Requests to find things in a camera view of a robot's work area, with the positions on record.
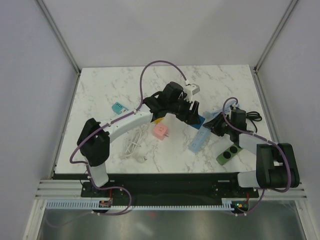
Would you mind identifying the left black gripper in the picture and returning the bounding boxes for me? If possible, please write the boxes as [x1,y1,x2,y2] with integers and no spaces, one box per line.
[167,94,201,126]

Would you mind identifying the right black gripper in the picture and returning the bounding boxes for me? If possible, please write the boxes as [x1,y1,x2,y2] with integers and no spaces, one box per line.
[203,111,234,137]

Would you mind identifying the dark blue cube socket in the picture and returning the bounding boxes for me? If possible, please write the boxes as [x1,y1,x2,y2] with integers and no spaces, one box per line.
[192,115,205,130]

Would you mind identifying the light blue power strip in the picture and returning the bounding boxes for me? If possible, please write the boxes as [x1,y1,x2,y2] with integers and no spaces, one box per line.
[188,126,210,154]

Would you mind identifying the green power strip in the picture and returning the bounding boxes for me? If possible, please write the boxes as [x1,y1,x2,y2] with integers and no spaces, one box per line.
[216,144,243,166]

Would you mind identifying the pink cube socket plug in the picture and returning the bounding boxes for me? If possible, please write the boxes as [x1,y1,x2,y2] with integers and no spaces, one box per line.
[152,122,169,141]

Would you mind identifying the yellow cube socket plug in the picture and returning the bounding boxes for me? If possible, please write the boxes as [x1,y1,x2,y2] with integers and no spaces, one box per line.
[153,117,164,125]

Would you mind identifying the teal power strip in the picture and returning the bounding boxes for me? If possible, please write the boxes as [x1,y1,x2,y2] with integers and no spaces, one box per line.
[111,102,128,115]

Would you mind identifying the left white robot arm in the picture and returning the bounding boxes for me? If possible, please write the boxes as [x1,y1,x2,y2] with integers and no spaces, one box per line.
[76,81,201,197]

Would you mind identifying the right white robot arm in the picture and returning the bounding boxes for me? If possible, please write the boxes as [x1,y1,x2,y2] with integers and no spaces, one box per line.
[203,108,300,197]

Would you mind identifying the black coiled power cable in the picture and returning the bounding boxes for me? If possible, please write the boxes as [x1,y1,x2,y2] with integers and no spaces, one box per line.
[245,111,263,133]

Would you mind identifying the white coiled power cable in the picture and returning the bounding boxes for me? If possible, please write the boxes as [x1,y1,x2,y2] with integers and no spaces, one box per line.
[124,124,150,163]

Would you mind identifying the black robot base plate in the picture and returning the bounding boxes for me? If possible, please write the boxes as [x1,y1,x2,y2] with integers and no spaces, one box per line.
[80,172,260,207]

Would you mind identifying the white slotted cable duct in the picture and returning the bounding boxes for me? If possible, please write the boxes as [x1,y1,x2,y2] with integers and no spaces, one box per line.
[46,199,248,211]

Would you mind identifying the right aluminium corner post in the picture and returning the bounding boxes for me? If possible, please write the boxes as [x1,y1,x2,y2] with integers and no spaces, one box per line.
[252,0,300,75]

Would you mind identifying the aluminium corner post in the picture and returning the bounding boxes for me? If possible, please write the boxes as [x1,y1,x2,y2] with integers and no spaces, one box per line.
[36,0,81,76]
[252,0,300,75]

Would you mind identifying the aluminium front frame rail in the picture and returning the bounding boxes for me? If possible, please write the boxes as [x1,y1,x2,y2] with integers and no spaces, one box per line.
[35,179,307,200]

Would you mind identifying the left aluminium corner post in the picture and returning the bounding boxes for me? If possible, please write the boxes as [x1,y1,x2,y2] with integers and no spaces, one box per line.
[36,0,81,76]

